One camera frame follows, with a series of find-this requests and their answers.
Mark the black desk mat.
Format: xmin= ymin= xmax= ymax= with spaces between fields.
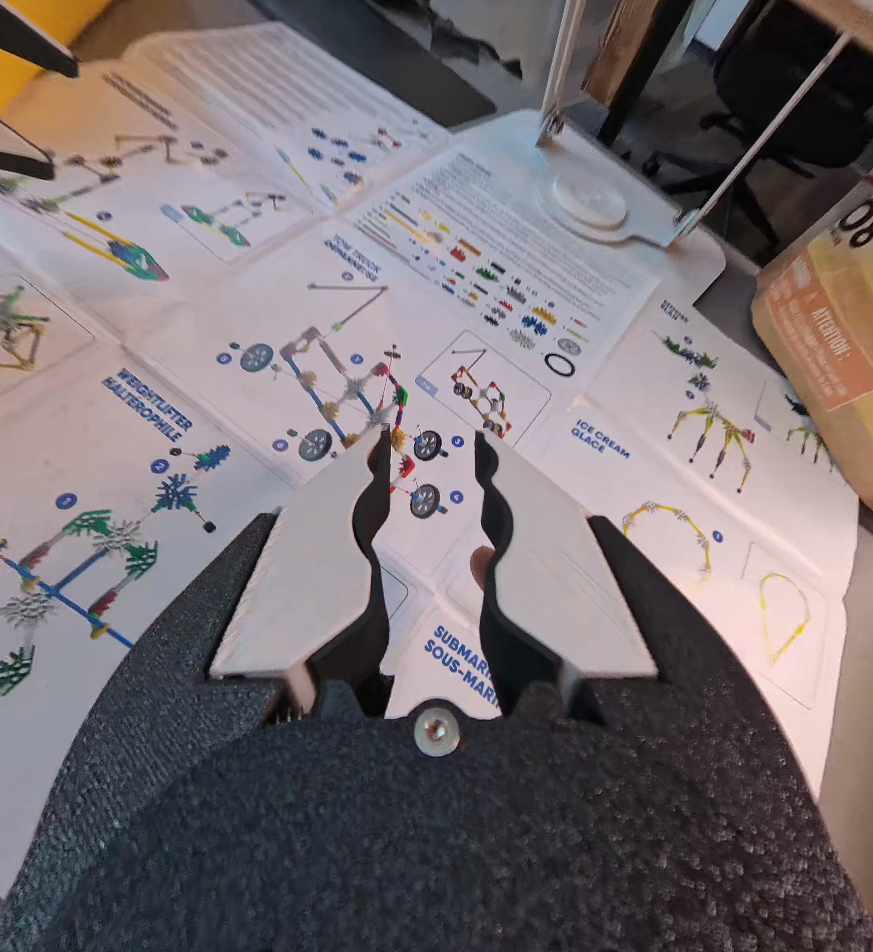
xmin=254 ymin=0 xmax=498 ymax=129

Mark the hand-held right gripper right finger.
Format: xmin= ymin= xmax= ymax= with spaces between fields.
xmin=473 ymin=430 xmax=660 ymax=721

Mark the yellow plastic tray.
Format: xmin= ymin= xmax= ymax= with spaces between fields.
xmin=0 ymin=0 xmax=114 ymax=114

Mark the brown wooden board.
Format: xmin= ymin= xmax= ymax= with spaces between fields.
xmin=581 ymin=0 xmax=677 ymax=107

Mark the black table leg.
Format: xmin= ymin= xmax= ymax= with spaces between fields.
xmin=598 ymin=0 xmax=699 ymax=147

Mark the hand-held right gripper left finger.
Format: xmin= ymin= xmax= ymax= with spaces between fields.
xmin=208 ymin=424 xmax=394 ymax=718

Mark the brown cardboard box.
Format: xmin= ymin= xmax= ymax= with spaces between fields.
xmin=751 ymin=160 xmax=873 ymax=544

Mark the white flat pad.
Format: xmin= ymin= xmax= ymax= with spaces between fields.
xmin=447 ymin=110 xmax=727 ymax=298

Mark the black office chair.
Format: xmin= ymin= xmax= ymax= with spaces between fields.
xmin=644 ymin=0 xmax=873 ymax=265

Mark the white printed instruction sheet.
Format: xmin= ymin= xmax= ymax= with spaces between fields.
xmin=0 ymin=22 xmax=863 ymax=901

